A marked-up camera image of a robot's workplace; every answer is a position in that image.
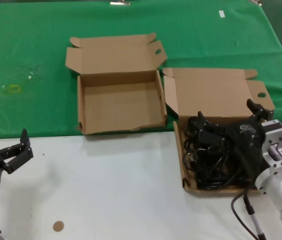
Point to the cardboard box with round hole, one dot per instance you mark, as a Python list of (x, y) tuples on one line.
[(211, 92)]

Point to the white tape strip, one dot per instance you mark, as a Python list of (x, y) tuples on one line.
[(222, 14)]

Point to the green table cloth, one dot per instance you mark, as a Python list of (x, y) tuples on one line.
[(30, 37)]

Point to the cardboard box with oval hole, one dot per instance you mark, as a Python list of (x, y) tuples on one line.
[(120, 105)]

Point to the round brown cardboard disc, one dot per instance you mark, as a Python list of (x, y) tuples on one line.
[(58, 226)]

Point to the metal cloth clamp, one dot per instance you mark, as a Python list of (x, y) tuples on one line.
[(256, 2), (119, 3)]

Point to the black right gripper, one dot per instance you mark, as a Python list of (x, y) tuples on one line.
[(246, 135)]

